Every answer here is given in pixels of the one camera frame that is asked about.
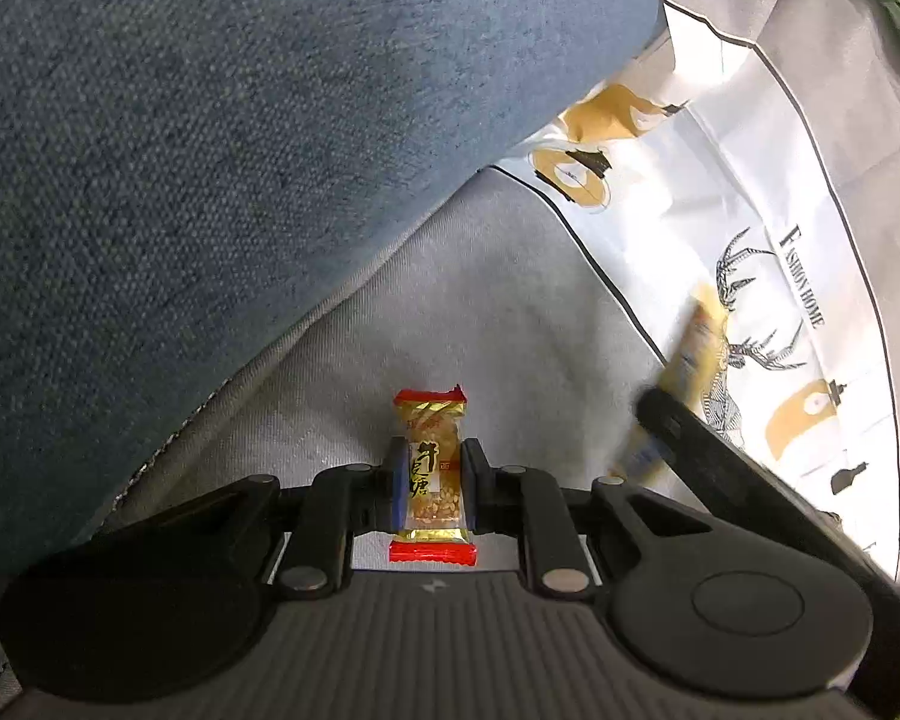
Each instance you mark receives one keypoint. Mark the yellow snack bar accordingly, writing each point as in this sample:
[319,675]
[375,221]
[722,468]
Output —
[694,360]

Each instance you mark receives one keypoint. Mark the blue sofa cushion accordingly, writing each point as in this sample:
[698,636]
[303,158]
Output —
[195,165]

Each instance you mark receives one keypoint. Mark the grey deer print blanket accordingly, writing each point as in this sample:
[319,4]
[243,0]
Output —
[495,300]

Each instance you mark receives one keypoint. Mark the red and gold peanut candy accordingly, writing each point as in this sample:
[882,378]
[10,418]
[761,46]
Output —
[431,457]

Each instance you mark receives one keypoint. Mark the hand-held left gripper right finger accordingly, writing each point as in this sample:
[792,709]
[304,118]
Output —
[471,493]

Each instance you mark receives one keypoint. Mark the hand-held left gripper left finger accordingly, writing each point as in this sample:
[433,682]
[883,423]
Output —
[399,493]

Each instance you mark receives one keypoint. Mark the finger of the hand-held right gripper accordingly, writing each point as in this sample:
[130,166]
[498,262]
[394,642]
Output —
[690,439]

